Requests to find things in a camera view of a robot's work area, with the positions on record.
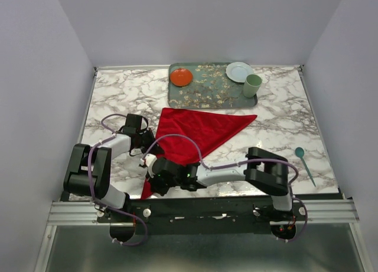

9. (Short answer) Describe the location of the red cloth napkin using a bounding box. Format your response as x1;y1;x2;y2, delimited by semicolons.
140;107;258;201

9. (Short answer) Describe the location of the green cup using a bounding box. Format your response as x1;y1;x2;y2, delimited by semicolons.
243;74;262;98

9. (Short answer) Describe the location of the floral teal serving tray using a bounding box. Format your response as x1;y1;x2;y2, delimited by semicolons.
168;63;258;110

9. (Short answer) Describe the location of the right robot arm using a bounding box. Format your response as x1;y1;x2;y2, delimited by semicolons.
141;147;294;220

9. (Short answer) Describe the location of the aluminium frame rail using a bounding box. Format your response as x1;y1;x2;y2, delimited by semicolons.
47;196;359;226

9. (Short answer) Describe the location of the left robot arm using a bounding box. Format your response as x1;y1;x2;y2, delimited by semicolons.
63;114;164;222

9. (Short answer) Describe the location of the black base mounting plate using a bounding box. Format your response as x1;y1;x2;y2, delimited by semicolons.
97;196;305;235

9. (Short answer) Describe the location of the orange saucer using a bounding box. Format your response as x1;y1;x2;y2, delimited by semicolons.
170;68;193;87

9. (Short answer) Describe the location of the teal spoon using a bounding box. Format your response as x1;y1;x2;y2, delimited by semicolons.
295;147;316;187

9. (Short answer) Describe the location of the light blue plate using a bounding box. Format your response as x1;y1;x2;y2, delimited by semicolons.
226;62;254;83

